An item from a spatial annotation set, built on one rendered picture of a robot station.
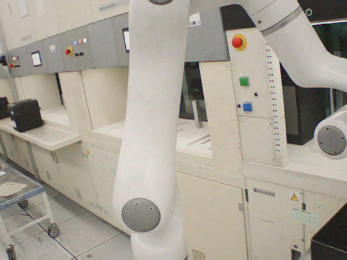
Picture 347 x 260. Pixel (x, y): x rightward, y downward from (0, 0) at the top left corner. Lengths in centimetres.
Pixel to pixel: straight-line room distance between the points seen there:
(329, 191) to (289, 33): 78
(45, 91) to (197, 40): 272
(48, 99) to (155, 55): 342
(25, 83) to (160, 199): 336
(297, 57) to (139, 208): 39
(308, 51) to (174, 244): 47
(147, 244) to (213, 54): 88
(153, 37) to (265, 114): 83
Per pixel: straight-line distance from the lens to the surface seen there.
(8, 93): 540
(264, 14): 64
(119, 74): 264
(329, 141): 71
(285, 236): 153
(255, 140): 142
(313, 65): 66
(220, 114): 149
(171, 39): 59
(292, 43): 65
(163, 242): 76
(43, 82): 397
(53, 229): 301
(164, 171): 64
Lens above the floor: 143
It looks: 15 degrees down
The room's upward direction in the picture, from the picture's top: 10 degrees counter-clockwise
